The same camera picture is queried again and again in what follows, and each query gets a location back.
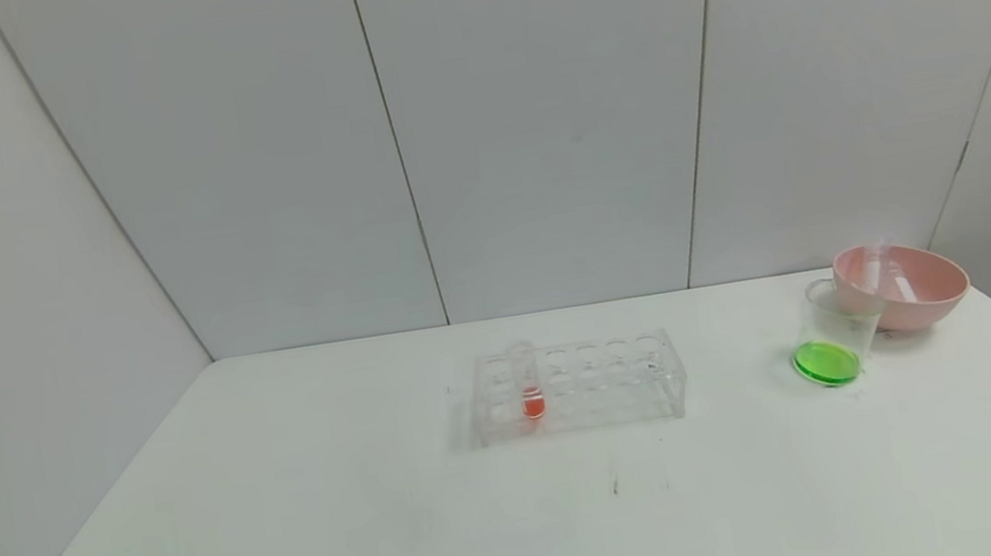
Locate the pink plastic bowl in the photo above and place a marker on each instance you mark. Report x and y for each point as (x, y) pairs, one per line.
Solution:
(939, 293)

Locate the clear plastic beaker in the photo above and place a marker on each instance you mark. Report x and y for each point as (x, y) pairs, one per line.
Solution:
(830, 347)

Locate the clear plastic test tube rack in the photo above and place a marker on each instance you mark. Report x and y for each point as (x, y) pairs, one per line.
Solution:
(589, 391)

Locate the red pigment test tube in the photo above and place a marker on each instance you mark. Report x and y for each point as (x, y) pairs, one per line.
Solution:
(530, 389)

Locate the blue pigment test tube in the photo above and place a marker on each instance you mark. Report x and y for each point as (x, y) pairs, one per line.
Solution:
(877, 263)

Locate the yellow pigment test tube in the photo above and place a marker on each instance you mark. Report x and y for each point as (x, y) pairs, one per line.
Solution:
(904, 286)

